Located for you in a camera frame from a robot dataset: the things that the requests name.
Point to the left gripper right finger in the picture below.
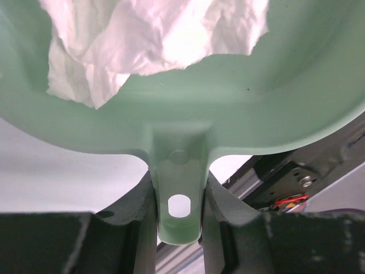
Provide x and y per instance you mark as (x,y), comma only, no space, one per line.
(236,238)

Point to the white paper scrap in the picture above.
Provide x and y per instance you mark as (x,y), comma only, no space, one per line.
(97,45)

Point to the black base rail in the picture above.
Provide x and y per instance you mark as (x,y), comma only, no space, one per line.
(281,181)

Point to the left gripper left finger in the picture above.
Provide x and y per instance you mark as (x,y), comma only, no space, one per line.
(119,239)

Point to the green dustpan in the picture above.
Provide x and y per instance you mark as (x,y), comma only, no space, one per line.
(303,81)

